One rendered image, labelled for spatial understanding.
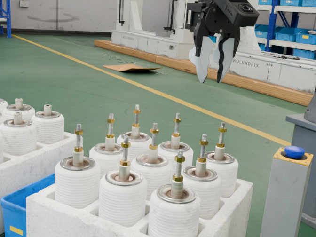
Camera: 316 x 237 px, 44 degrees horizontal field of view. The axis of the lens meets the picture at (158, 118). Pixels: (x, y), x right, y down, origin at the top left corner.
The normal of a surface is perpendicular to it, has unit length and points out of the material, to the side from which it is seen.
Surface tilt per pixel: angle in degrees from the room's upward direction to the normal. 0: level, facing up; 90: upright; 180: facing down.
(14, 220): 92
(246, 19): 119
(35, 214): 90
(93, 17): 90
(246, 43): 90
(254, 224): 0
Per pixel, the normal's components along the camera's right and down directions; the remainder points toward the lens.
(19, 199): 0.88, 0.15
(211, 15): 0.41, 0.28
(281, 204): -0.47, 0.20
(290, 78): -0.84, 0.08
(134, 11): 0.52, -0.14
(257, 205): 0.07, -0.96
